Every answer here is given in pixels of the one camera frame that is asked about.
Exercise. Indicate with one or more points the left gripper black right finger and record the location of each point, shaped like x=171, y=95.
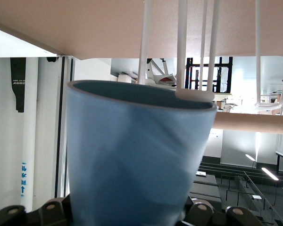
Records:
x=202, y=210

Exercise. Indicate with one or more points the brown table cover sheet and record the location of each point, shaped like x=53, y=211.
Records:
x=85, y=23

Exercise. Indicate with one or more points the white machine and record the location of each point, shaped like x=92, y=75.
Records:
x=160, y=78

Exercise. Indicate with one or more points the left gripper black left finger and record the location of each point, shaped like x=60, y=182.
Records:
x=49, y=212

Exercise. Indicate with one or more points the black hanging banner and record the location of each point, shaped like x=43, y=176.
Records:
x=18, y=82

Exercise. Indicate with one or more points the black metal frame cart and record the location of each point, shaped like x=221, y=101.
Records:
x=222, y=70

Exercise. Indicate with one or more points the blue plastic cup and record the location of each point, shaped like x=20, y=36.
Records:
x=136, y=160

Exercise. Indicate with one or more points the white pillar blue print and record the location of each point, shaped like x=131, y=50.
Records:
x=29, y=129

